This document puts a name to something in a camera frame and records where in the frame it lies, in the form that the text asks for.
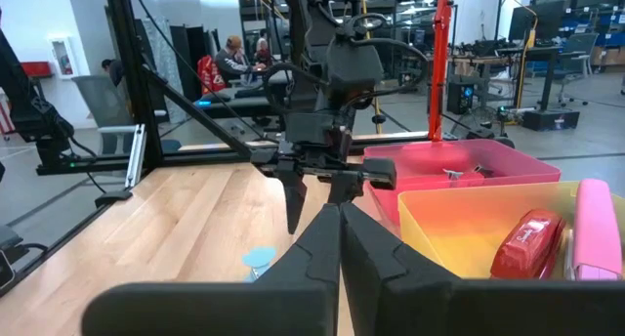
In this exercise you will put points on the white wall cabinet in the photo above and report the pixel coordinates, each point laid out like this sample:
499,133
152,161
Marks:
62,57

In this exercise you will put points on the person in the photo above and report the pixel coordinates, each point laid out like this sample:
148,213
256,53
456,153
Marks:
234,62
263,50
114,70

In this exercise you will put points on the silver metal bracket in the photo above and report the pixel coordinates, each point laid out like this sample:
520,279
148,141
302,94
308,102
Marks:
137,155

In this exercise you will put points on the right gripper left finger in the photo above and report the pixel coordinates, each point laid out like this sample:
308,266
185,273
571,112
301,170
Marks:
307,287

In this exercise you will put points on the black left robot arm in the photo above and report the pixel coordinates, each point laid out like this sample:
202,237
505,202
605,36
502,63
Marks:
354,62

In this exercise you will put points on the pink translucent plastic bin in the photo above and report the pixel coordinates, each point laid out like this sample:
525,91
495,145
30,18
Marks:
517,167

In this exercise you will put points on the black equipment base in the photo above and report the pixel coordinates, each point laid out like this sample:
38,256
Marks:
552,120

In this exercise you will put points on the black background robot arm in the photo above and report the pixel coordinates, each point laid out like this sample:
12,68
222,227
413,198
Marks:
29,116

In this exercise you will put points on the red stapler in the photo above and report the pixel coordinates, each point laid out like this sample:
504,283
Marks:
527,243

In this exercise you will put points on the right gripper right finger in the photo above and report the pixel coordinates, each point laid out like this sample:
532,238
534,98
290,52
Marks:
386,292

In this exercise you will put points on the grey office chair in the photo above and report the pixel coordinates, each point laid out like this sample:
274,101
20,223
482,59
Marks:
578,48

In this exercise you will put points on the pink stapler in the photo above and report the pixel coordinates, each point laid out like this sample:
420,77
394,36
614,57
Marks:
595,228

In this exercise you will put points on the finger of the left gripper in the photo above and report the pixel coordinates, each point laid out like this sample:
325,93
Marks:
344,189
294,199

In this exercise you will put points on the black computer tower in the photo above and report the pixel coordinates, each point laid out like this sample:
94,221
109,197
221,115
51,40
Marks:
459,99

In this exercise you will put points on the red bag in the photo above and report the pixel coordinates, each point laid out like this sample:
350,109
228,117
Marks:
211,74

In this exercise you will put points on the black monitor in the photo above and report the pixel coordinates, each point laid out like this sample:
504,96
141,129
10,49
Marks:
542,21

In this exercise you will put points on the light blue staple remover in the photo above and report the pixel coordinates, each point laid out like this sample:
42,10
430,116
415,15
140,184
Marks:
259,260

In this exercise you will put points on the black table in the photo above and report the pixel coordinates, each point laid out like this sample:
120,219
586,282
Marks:
234,104

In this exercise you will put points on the yellow translucent plastic bin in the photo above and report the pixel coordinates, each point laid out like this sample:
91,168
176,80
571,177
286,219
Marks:
454,228

